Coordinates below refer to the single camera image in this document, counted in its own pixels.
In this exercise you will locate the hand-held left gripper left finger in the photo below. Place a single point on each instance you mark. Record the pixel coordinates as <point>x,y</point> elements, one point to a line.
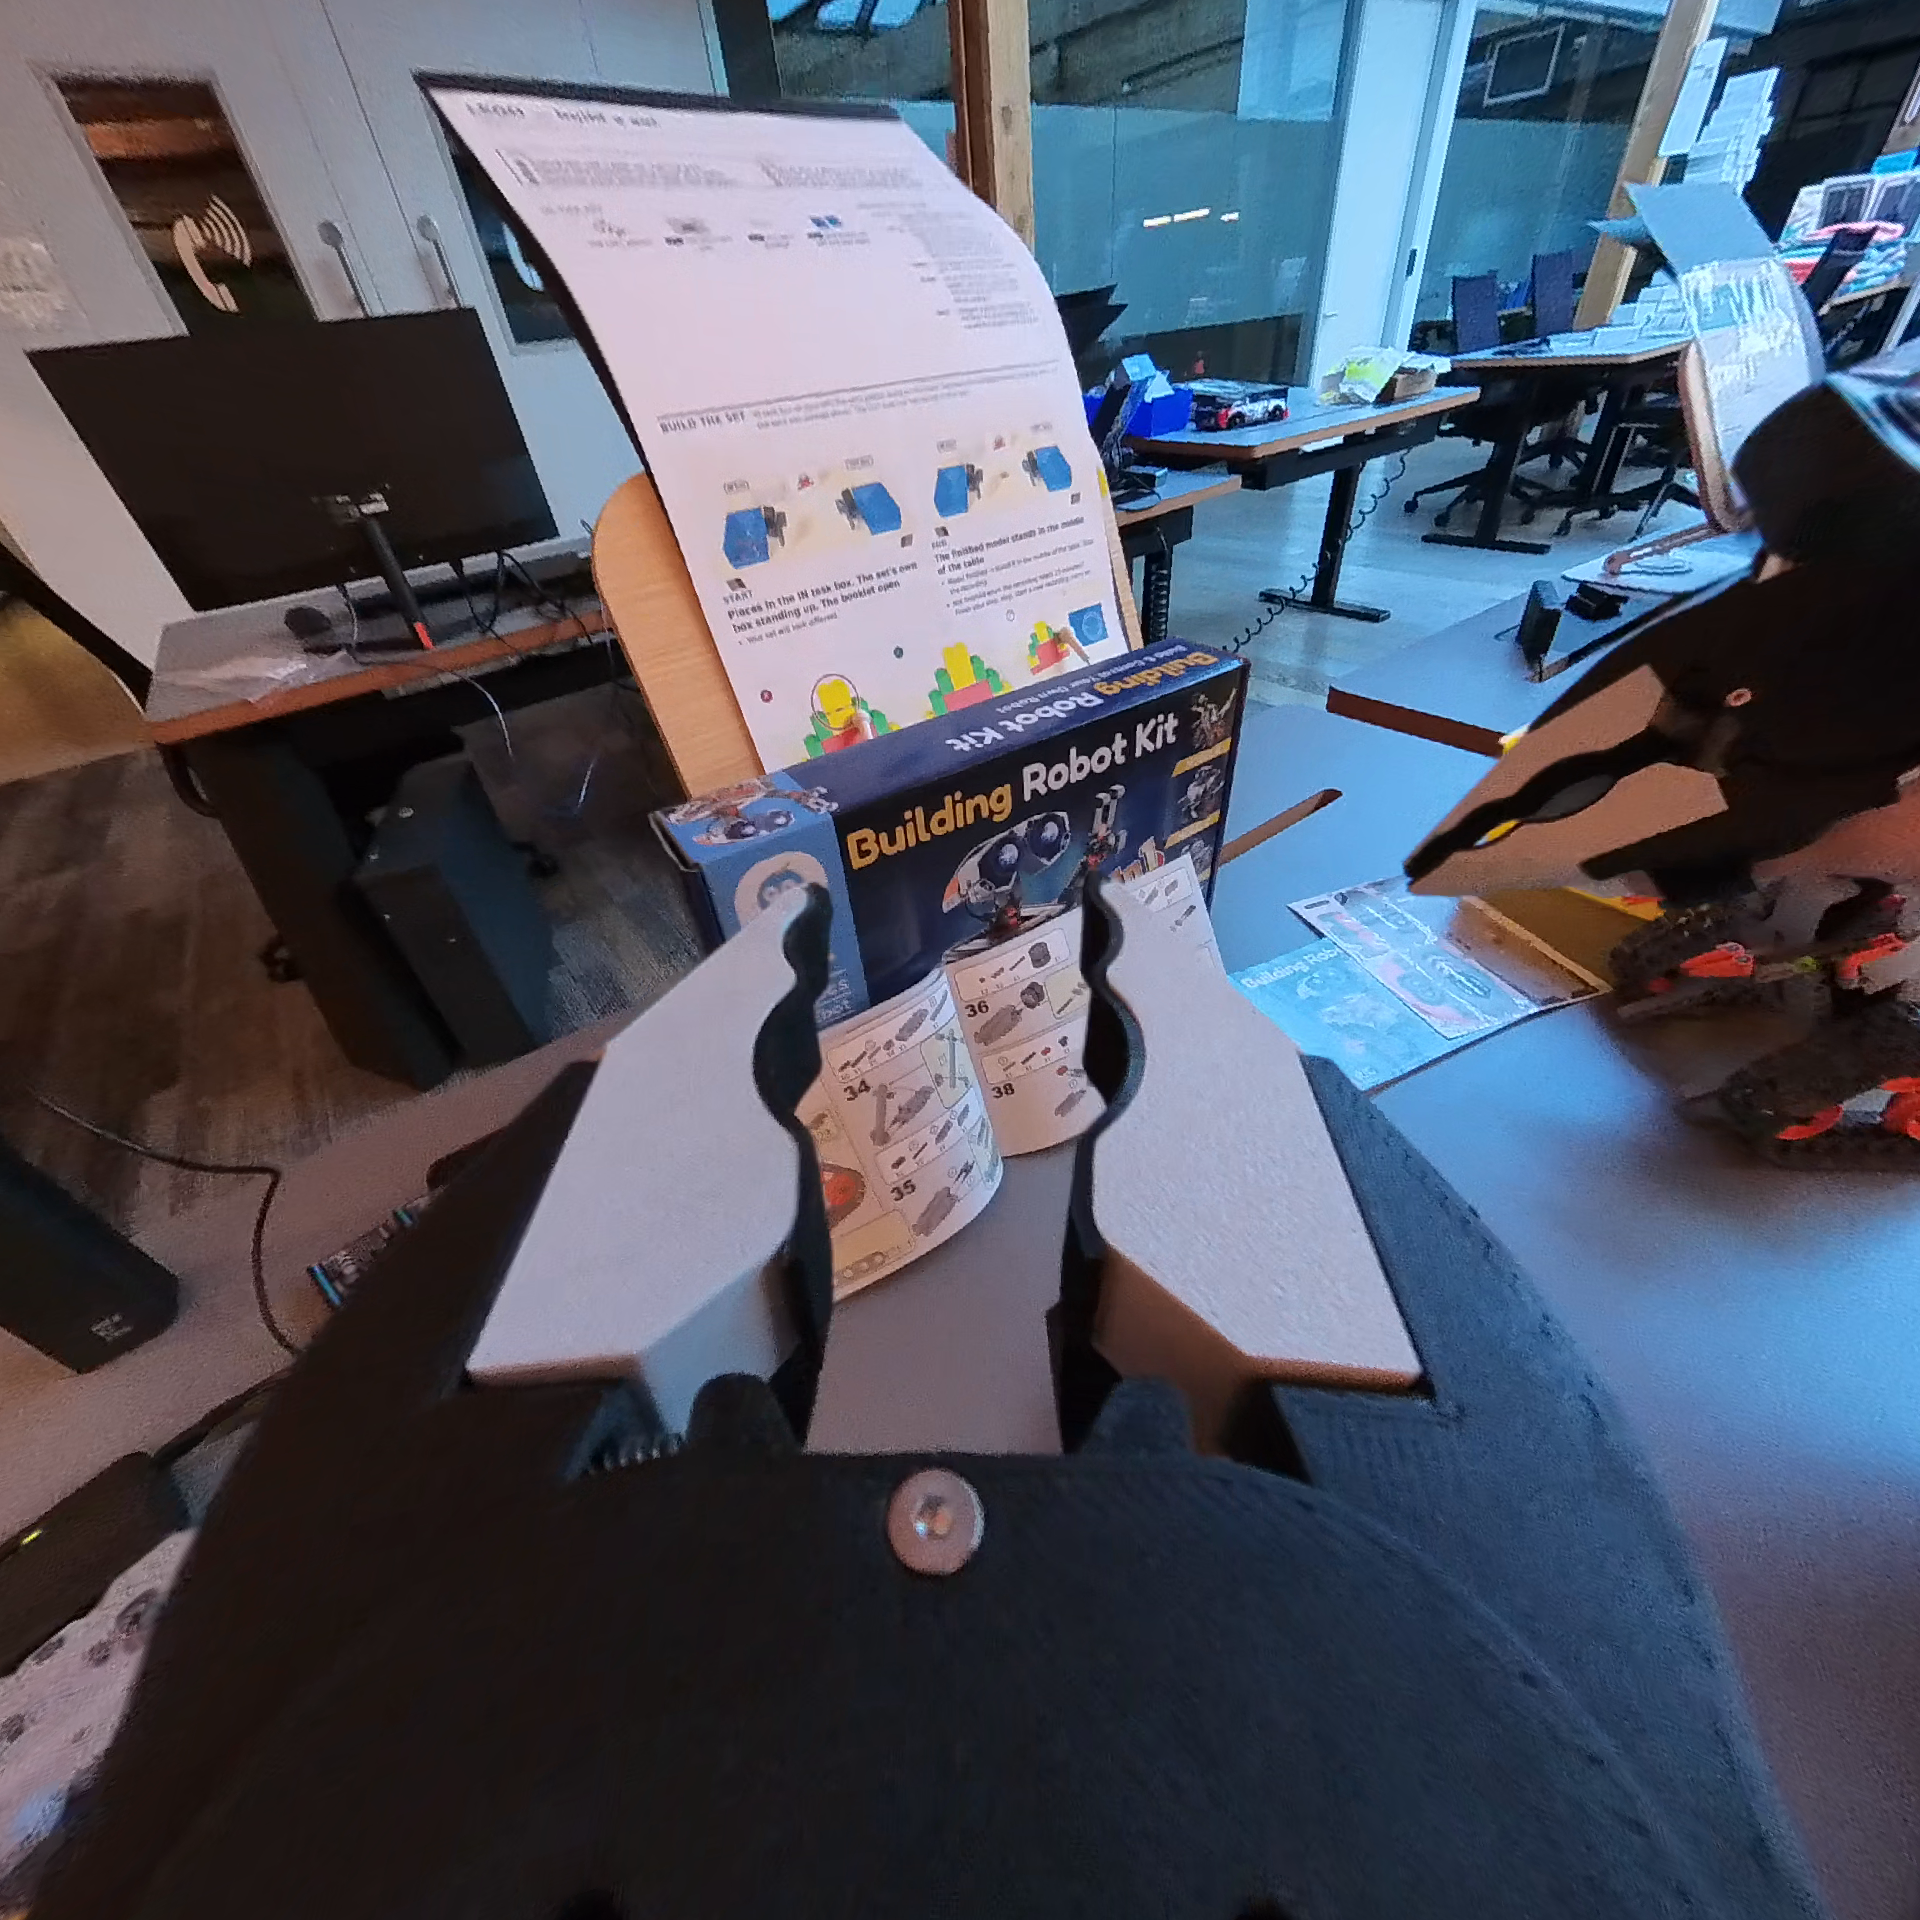
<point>661,1201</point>

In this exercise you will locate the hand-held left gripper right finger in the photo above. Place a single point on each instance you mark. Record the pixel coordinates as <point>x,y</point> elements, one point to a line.
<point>1245,1201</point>

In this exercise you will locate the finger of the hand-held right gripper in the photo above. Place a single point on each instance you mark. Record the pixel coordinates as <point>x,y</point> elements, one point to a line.
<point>1621,802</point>
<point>1613,691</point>

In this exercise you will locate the black desk device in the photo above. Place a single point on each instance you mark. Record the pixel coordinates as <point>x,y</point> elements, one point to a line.
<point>1541,622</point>

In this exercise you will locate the neighbouring grey desk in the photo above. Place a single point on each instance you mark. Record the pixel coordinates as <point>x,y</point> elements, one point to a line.
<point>1441,675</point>

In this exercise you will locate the background office desk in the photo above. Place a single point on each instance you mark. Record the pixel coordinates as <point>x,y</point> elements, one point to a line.
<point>1559,369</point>

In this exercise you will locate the background desk with black legs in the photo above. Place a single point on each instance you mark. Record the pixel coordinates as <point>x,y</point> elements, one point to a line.
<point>1306,427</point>

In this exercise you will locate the wood-edged side desk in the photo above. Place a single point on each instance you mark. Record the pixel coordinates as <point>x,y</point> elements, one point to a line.
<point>242,667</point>

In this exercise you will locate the yellow leaflet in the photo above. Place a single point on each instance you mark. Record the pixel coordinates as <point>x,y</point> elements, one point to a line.
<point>1590,907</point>

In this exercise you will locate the white pink leaflet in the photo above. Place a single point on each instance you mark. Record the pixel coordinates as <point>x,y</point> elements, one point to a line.
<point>1425,961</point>

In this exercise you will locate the open building instruction booklet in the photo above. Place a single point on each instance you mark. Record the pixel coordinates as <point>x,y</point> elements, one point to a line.
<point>901,1080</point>

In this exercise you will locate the small blue circuit board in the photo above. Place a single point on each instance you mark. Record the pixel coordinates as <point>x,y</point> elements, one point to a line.
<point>369,1244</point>

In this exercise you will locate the black computer tower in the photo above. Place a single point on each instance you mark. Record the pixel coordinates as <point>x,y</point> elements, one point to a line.
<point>452,931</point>

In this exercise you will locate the black orange toy robot model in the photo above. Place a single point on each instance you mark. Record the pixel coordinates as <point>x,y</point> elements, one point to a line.
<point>1801,1110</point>

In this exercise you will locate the blue office chair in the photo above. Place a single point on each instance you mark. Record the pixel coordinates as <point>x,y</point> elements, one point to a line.
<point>1478,307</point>

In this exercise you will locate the toy car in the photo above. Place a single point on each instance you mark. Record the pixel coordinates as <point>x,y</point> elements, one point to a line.
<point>1242,406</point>

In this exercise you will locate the blue robot kit box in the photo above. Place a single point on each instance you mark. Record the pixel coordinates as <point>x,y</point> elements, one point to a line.
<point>962,809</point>

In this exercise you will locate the blue storage bin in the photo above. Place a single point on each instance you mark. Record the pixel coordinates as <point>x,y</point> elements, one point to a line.
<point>1149,406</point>

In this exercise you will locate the black flat device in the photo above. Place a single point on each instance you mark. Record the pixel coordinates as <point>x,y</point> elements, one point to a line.
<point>76,1276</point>

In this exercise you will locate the black computer mouse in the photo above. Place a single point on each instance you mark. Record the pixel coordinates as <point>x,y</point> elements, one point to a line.
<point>311,619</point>

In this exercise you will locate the black box with green light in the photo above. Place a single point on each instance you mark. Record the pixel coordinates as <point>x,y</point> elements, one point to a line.
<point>76,1559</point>

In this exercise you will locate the large printed instruction sheet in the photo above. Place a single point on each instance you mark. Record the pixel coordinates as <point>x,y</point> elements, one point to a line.
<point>780,375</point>

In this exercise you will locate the black monitor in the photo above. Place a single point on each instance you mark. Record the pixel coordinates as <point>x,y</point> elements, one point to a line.
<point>226,451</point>

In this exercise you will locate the phone booth door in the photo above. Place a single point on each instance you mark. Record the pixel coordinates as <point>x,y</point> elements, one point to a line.
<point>182,210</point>

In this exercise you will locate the wooden post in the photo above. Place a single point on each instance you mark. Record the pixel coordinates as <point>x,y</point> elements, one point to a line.
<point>1643,148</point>
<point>990,119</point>

